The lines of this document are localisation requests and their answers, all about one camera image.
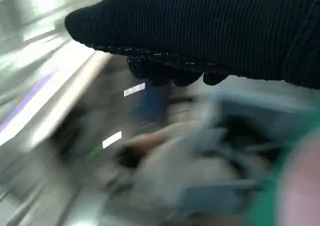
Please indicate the green cutting mat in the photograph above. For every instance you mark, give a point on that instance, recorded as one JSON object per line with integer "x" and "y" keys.
{"x": 265, "y": 198}

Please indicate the pink bowl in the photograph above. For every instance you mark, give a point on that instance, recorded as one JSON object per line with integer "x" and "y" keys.
{"x": 302, "y": 183}

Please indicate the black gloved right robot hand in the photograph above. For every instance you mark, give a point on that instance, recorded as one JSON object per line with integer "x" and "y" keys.
{"x": 200, "y": 31}

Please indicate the grey chair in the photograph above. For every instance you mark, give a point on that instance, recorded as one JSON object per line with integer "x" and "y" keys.
{"x": 225, "y": 186}

